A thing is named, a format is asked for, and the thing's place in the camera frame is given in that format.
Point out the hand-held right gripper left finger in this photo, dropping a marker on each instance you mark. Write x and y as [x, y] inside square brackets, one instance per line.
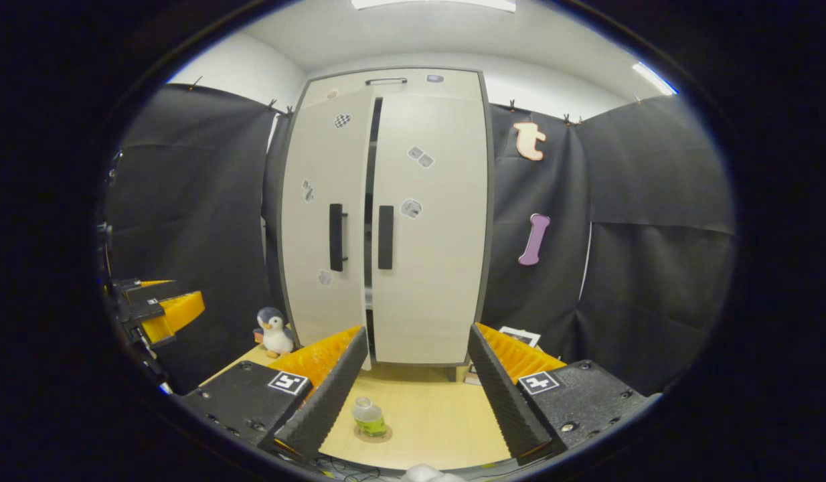
[326, 402]

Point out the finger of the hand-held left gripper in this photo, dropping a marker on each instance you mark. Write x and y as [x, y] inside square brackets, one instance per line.
[175, 314]
[152, 291]

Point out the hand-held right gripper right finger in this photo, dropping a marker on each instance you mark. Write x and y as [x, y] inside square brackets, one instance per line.
[503, 402]

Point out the green label plastic bottle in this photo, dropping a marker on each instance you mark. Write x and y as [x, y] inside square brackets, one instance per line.
[369, 418]

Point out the round brown coaster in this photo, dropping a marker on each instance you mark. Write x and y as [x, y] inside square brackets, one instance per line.
[386, 436]

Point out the white cabinet door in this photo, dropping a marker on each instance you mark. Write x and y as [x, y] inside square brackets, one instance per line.
[440, 268]
[319, 234]

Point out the white and grey cabinet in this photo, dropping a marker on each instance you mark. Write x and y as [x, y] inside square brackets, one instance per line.
[369, 167]

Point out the photo booklet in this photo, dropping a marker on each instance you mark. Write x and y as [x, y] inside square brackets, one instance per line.
[520, 336]

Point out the penguin plush toy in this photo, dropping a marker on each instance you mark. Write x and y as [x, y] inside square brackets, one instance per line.
[276, 331]

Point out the black backdrop cloth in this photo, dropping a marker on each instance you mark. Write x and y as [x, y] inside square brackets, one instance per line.
[654, 301]

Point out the large ceiling light panel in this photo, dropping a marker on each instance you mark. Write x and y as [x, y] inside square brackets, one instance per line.
[433, 4]

